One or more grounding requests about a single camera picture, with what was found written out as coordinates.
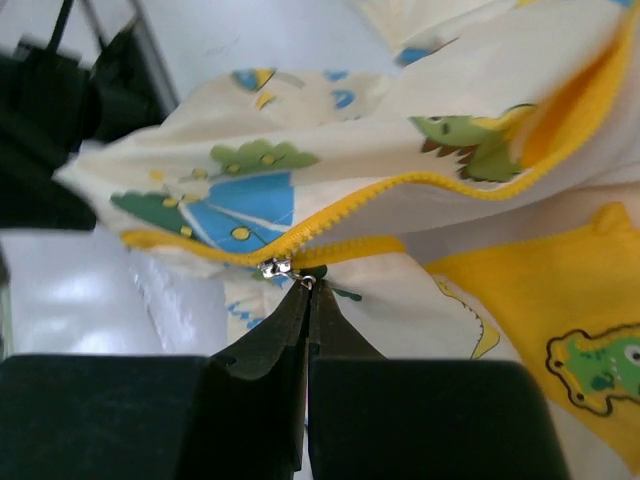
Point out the cream yellow dinosaur print jacket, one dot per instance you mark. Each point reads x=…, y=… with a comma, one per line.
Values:
x=483, y=204

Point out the silver zipper slider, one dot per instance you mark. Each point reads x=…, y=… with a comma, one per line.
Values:
x=283, y=268

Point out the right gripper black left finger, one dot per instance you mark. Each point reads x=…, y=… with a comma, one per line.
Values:
x=235, y=415

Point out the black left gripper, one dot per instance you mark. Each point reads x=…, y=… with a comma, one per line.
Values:
x=50, y=105

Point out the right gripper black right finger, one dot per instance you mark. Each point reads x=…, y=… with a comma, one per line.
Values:
x=370, y=417

